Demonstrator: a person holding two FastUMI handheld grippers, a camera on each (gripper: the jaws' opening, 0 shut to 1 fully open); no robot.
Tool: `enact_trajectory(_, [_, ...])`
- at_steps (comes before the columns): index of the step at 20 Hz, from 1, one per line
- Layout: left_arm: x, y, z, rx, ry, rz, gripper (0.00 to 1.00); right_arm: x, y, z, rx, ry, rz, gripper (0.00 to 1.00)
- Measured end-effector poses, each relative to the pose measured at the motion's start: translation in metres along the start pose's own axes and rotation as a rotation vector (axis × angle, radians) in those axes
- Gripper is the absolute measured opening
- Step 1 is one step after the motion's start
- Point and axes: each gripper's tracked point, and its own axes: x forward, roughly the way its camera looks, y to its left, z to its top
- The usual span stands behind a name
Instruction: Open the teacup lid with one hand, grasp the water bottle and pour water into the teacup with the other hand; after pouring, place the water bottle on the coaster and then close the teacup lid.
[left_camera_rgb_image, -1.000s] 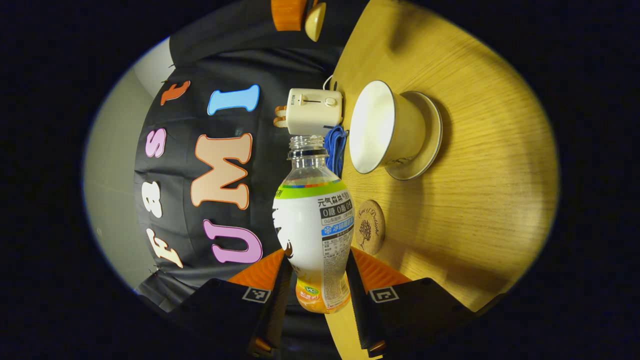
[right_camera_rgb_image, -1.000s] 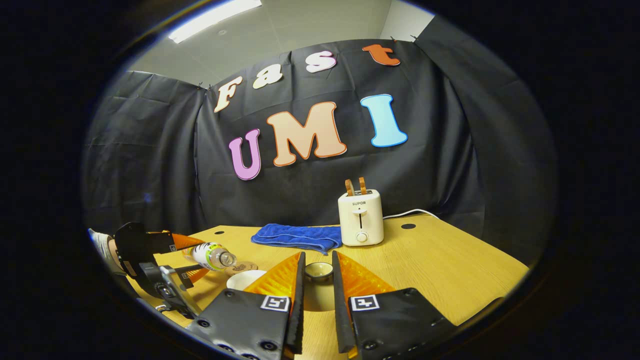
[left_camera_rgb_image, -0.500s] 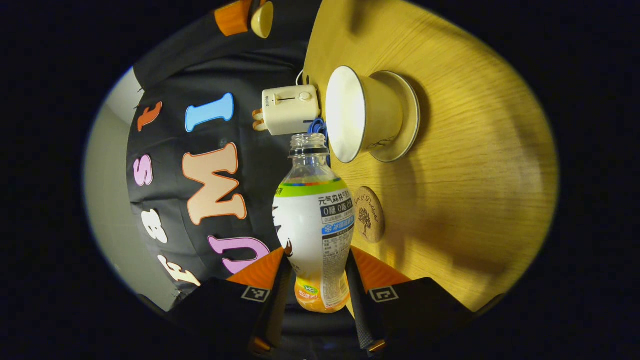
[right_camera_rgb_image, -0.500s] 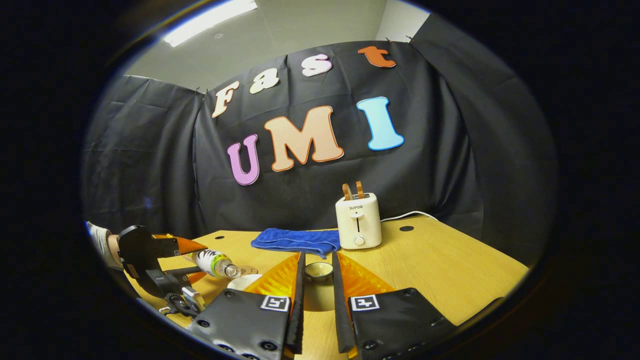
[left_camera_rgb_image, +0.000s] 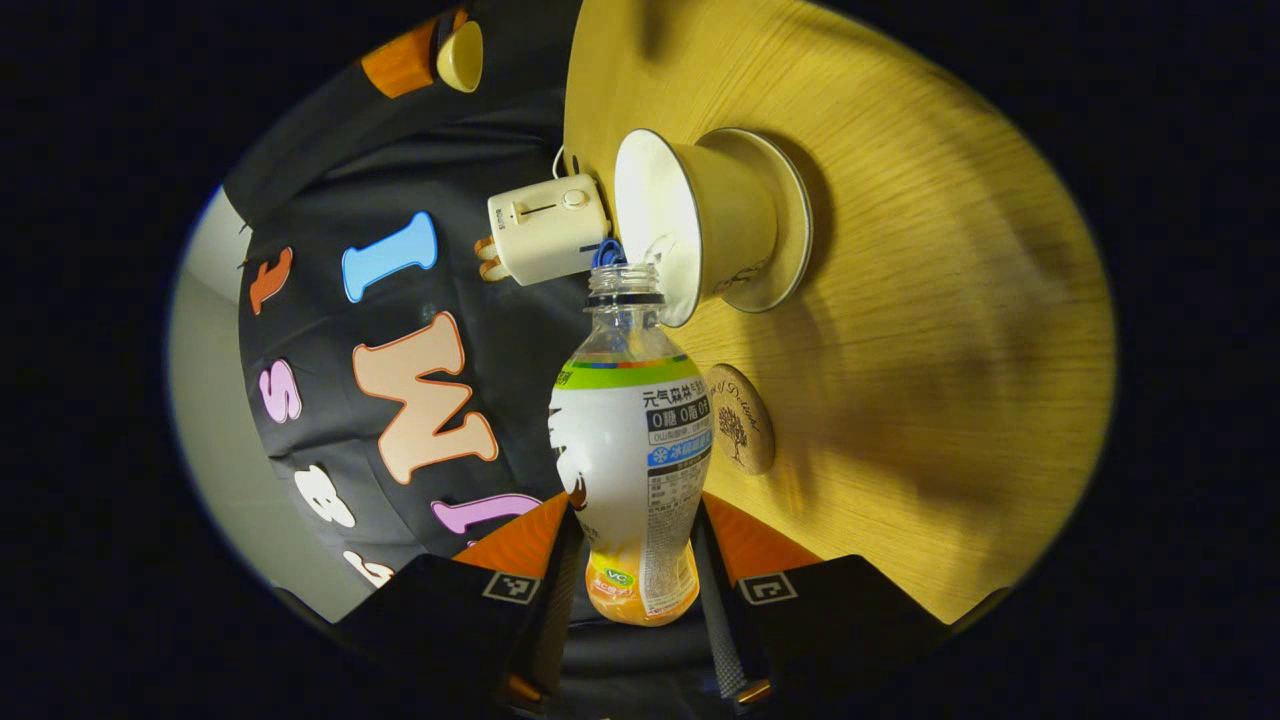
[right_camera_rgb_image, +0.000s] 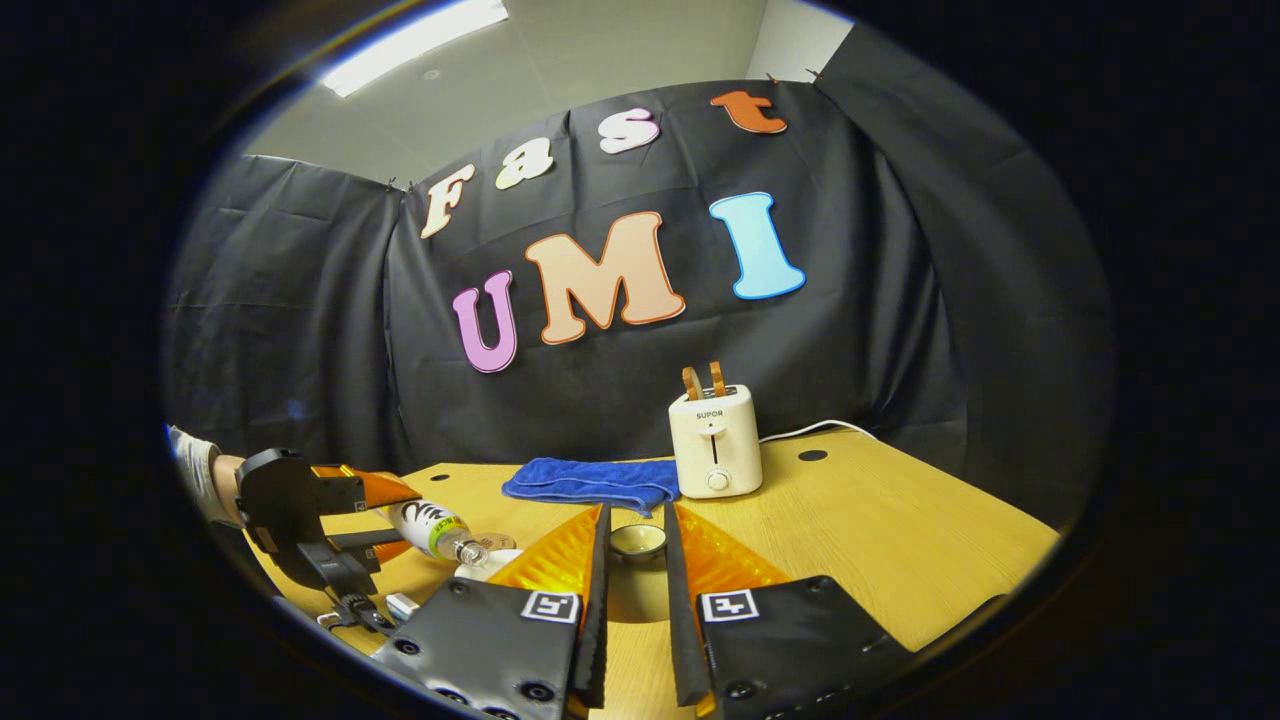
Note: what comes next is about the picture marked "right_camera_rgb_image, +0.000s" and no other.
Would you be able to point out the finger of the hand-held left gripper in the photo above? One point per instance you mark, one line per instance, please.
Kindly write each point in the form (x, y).
(360, 542)
(340, 490)

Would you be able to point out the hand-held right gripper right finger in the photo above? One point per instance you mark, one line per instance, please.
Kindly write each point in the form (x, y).
(678, 620)

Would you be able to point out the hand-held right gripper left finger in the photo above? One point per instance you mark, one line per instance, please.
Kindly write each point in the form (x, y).
(596, 620)

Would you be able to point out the white teacup lid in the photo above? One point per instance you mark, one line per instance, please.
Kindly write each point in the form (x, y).
(637, 590)

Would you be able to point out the clear water bottle orange drink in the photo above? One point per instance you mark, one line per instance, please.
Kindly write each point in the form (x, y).
(430, 528)

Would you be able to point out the round cork coaster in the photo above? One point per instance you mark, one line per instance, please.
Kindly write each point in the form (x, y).
(497, 542)

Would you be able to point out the blue towel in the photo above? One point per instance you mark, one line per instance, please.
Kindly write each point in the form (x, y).
(590, 482)

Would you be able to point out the white toaster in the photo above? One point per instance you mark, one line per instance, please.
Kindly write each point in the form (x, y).
(715, 445)

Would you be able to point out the black backdrop cloth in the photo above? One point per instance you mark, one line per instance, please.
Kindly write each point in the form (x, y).
(600, 400)

